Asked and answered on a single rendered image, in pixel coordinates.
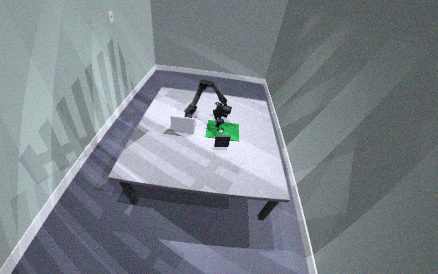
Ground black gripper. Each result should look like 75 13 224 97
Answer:
213 109 224 127

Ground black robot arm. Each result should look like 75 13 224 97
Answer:
184 79 232 118

